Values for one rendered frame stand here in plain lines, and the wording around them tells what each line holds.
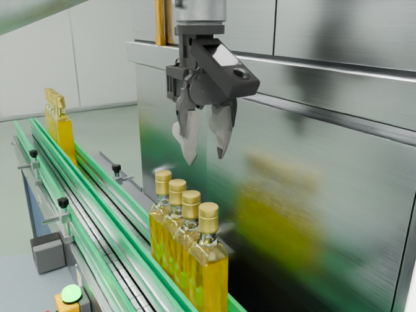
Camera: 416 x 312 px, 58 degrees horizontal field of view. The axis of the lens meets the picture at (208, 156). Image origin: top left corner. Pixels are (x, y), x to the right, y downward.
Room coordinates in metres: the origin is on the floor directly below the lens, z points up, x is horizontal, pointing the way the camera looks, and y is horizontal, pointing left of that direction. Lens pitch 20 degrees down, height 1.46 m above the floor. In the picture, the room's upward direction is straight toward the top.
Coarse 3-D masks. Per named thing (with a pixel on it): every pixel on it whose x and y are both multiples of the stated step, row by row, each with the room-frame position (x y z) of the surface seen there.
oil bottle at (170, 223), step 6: (168, 216) 0.67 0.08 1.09; (174, 216) 0.66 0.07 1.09; (162, 222) 0.67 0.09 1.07; (168, 222) 0.65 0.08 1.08; (174, 222) 0.65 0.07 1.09; (180, 222) 0.65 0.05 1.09; (162, 228) 0.67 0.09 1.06; (168, 228) 0.65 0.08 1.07; (174, 228) 0.64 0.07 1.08; (162, 234) 0.67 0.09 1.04; (168, 234) 0.65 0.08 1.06; (162, 240) 0.67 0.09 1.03; (168, 240) 0.65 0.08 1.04; (162, 246) 0.68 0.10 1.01; (168, 246) 0.65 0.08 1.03; (168, 252) 0.65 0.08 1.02; (168, 258) 0.65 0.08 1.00; (168, 264) 0.65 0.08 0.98; (168, 270) 0.65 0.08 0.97; (174, 270) 0.64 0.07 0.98; (174, 276) 0.64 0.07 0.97
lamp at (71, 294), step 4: (64, 288) 0.74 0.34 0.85; (68, 288) 0.74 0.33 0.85; (72, 288) 0.74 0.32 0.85; (76, 288) 0.74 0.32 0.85; (64, 292) 0.73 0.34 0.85; (68, 292) 0.73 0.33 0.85; (72, 292) 0.73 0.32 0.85; (76, 292) 0.73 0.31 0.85; (80, 292) 0.74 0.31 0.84; (64, 296) 0.72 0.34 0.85; (68, 296) 0.72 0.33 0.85; (72, 296) 0.72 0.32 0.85; (76, 296) 0.73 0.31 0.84; (80, 296) 0.74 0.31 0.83; (64, 300) 0.72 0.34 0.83; (68, 300) 0.72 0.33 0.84; (72, 300) 0.72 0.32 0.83; (76, 300) 0.72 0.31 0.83; (68, 304) 0.72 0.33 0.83
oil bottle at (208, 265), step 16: (192, 256) 0.56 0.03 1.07; (208, 256) 0.54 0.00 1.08; (224, 256) 0.56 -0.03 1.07; (192, 272) 0.56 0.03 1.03; (208, 272) 0.54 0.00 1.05; (224, 272) 0.56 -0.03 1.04; (192, 288) 0.56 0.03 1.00; (208, 288) 0.54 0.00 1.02; (224, 288) 0.56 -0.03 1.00; (208, 304) 0.54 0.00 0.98; (224, 304) 0.56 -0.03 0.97
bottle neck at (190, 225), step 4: (184, 220) 0.61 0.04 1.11; (188, 220) 0.61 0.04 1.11; (192, 220) 0.61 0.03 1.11; (196, 220) 0.61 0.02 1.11; (184, 224) 0.61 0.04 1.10; (188, 224) 0.61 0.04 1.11; (192, 224) 0.61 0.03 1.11; (196, 224) 0.61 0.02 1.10; (188, 228) 0.61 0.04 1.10; (192, 228) 0.61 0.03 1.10; (196, 228) 0.61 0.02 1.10
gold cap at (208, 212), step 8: (200, 208) 0.56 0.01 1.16; (208, 208) 0.56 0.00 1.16; (216, 208) 0.56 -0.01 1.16; (200, 216) 0.56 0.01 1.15; (208, 216) 0.55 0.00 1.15; (216, 216) 0.56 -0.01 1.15; (200, 224) 0.56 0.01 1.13; (208, 224) 0.55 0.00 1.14; (216, 224) 0.56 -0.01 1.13; (208, 232) 0.55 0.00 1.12
